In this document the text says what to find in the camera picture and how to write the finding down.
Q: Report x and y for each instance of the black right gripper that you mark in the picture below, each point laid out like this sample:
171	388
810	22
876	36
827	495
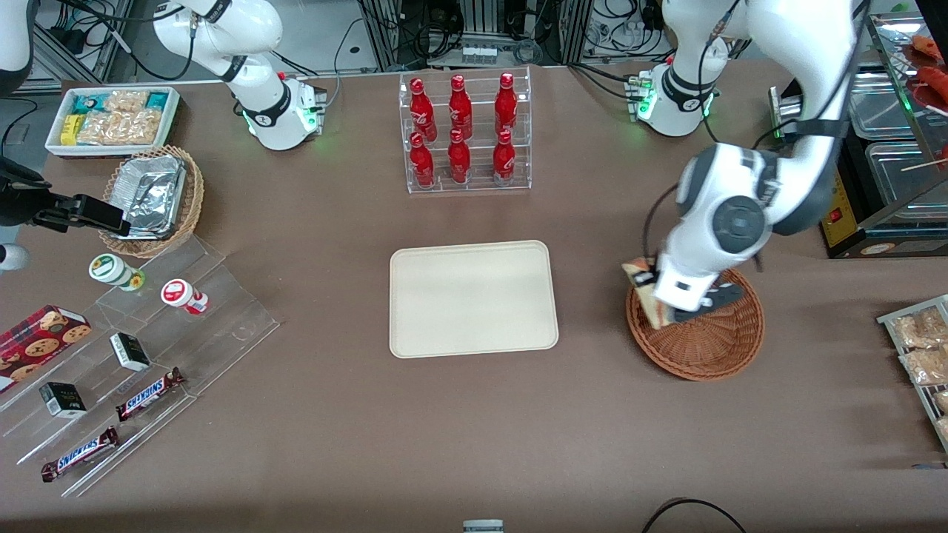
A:
21	201

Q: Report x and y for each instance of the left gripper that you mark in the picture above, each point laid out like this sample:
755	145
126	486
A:
651	278

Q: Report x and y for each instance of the triangular sandwich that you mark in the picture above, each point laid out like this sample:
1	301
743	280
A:
652	305

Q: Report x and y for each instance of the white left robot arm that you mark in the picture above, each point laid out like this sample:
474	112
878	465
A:
740	215

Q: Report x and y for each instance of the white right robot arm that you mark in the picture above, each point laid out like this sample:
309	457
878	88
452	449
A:
270	111

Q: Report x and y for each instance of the brown wicker basket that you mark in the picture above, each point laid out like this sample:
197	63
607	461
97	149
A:
703	348

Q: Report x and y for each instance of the light tan wicker basket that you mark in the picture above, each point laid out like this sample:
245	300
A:
194	200

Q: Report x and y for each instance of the beige plastic tray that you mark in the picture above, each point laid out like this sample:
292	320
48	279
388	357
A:
474	303

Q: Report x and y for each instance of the green lid yogurt cup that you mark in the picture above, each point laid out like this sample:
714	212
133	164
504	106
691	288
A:
111	269

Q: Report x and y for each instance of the stacked aluminium foil containers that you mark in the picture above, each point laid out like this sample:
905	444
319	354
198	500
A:
152	194

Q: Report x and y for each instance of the yellow snack packet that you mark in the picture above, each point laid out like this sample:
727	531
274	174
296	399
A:
69	129

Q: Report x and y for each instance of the large clear cracker bag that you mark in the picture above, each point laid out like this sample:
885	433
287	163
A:
122	127

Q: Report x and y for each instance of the green snack packet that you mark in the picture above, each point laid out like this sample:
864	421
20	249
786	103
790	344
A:
86	104

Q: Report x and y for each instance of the small clear cracker bag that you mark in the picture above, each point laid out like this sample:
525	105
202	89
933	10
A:
126	101

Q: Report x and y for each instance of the red cookie box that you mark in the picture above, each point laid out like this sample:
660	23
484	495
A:
41	340

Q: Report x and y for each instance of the red lid yogurt cup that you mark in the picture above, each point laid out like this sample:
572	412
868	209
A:
179	294

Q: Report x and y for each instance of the white rectangular snack bin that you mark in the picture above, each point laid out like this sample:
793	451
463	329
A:
172	122

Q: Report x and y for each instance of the teal snack packet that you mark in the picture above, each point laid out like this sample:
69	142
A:
157	101

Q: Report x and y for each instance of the small black carton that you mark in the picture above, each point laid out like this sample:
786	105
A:
130	352
63	400

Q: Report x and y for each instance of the clear acrylic stepped shelf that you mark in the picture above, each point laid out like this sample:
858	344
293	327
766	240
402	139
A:
222	318

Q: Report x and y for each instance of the snickers chocolate bar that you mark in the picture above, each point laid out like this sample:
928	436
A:
80	454
148	394

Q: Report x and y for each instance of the red cola bottle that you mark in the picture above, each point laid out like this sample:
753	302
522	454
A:
503	161
422	164
423	111
460	109
459	161
506	105

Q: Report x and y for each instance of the small grey metal box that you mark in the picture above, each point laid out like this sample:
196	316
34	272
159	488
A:
786	111

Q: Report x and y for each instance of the clear acrylic bottle rack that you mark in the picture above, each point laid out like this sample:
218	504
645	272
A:
478	159

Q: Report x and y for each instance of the black food warmer cabinet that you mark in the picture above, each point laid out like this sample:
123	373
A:
889	178

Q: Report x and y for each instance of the clear bag of snacks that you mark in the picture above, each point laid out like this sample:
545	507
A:
942	401
943	429
922	329
926	366

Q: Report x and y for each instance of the small grey white device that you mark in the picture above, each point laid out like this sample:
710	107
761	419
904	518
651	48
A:
483	526

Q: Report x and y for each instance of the white power strip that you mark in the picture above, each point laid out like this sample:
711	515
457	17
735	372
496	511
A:
478	55

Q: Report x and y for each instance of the aluminium frame rack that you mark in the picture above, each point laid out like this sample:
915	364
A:
481	22

